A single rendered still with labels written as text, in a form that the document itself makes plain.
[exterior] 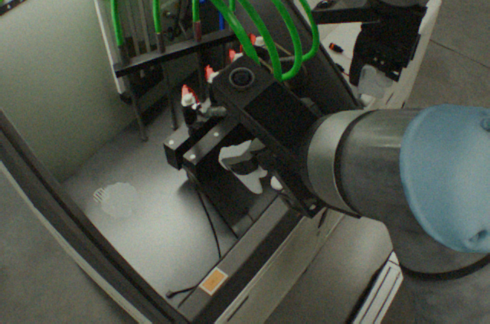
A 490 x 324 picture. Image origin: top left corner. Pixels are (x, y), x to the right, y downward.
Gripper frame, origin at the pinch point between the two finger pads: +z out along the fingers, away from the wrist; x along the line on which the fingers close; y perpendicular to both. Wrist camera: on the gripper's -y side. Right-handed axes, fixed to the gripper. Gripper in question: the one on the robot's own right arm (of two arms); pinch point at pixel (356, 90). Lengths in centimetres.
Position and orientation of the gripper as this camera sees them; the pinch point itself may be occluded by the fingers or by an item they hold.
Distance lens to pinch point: 71.7
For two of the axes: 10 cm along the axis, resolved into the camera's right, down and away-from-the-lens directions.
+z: 0.0, 6.3, 7.8
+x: 6.1, -6.1, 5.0
